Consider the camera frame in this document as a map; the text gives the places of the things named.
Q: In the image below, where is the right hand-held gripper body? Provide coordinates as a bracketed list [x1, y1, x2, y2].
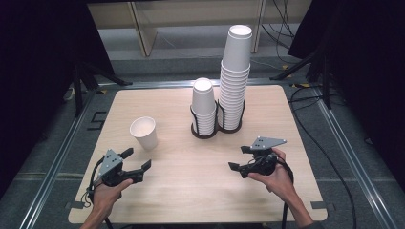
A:
[240, 136, 288, 179]

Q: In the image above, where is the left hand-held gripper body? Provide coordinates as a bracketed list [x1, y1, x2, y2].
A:
[92, 148, 145, 188]

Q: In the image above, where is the white paper cup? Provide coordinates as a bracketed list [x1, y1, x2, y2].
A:
[129, 115, 159, 152]

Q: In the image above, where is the black double cup holder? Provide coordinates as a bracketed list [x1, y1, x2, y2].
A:
[189, 98, 246, 140]

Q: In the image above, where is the short white cup stack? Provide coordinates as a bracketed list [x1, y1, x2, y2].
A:
[190, 77, 218, 137]

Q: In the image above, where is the tall white cup stack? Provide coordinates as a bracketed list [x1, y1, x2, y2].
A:
[217, 24, 253, 131]

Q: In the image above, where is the person's right hand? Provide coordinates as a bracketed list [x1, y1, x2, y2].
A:
[247, 148, 295, 201]

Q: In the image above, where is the person's left hand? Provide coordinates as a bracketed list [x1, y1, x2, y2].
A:
[92, 178, 134, 213]

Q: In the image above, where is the black metal stand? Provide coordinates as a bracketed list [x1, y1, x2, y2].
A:
[269, 47, 332, 111]
[72, 59, 134, 118]

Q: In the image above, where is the black curtain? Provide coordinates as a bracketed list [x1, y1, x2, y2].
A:
[0, 0, 117, 198]
[287, 0, 405, 192]

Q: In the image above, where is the light wooden shelf unit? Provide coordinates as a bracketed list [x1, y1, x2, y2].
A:
[86, 0, 267, 58]

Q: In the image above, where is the left hand-held gripper cable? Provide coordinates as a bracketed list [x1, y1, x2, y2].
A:
[80, 157, 114, 229]

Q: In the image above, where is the hand-held gripper cable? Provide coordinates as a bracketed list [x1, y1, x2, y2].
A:
[80, 157, 114, 229]
[276, 157, 296, 229]

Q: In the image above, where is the right hand-held gripper cable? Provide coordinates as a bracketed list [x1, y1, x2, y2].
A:
[276, 157, 296, 229]

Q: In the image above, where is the metal floor rail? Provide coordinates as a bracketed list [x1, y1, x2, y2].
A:
[313, 85, 399, 229]
[18, 90, 98, 229]
[97, 77, 295, 91]

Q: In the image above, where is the long black floor cable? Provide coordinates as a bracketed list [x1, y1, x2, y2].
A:
[288, 85, 358, 229]

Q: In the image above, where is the bundle of black cables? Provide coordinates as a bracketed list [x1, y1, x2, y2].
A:
[261, 0, 298, 65]

